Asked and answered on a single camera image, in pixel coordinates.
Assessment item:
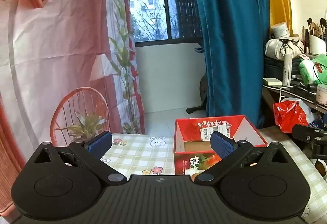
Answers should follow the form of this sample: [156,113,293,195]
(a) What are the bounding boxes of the black storage case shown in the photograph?
[263,57,302,82]

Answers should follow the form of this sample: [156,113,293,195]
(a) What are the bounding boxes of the small white flat box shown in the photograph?
[263,77,282,86]

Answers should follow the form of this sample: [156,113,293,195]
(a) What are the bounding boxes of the white tissue roll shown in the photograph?
[270,23,291,39]

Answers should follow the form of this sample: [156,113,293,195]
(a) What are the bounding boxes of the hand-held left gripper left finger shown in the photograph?
[24,131,128,186]

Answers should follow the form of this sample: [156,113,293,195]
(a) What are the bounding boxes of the blue curtain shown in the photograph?
[188,0,271,129]

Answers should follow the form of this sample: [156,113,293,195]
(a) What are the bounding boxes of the dark desk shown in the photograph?
[262,78,327,129]

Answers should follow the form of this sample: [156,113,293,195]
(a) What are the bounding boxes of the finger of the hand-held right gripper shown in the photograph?
[305,137,327,161]
[292,124,327,142]

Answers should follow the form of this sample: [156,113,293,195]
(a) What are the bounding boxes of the checkered bunny tablecloth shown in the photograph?
[98,125,327,215]

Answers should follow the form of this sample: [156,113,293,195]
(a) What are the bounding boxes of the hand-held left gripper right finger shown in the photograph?
[195,131,297,185]

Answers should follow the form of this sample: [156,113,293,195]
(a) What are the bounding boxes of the white drawstring bag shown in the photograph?
[265,37,305,61]

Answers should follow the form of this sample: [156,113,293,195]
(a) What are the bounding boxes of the white makeup brush holder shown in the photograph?
[301,18,327,56]

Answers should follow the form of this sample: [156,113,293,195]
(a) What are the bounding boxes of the dark framed window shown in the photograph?
[128,0,203,43]

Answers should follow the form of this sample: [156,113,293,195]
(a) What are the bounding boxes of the white spray bottle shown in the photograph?
[282,53,293,87]

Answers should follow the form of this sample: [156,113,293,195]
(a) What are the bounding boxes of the red plastic bag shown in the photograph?
[273,100,309,134]

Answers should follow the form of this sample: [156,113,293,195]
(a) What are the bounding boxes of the white round jar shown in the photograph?
[316,84,327,106]

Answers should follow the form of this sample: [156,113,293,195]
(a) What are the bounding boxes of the black exercise bike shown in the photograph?
[186,44,210,114]

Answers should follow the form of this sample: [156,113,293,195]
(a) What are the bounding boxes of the green plastic bag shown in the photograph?
[299,54,327,85]

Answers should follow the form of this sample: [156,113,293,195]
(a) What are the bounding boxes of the red cardboard box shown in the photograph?
[174,115,268,176]

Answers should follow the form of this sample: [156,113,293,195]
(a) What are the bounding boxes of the pink printed backdrop cloth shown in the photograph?
[0,0,146,217]

